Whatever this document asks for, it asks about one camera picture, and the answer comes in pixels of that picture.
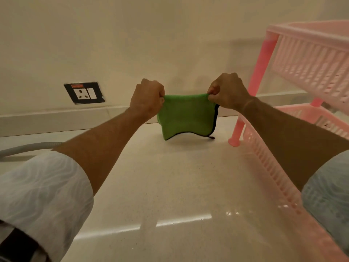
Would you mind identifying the person's left hand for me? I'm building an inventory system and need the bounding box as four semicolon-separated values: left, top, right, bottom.
129;78;166;120

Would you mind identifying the person's right hand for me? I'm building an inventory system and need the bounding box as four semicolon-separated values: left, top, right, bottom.
207;73;252;110

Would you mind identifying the person's right forearm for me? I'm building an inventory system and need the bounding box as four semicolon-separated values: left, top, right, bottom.
237;97;349;192

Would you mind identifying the grey flexible hose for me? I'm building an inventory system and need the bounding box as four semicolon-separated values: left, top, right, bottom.
0;142;64;159

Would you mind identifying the green microfiber cloth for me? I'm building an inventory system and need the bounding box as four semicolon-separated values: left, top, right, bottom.
157;93;220;141

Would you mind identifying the pink plastic two-tier rack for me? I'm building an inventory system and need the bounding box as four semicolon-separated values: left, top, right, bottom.
228;20;349;262

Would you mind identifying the person's left forearm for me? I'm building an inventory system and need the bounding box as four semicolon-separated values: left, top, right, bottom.
53;107;153;196

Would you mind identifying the black wall power socket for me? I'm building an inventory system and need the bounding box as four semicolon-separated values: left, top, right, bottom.
63;82;106;105

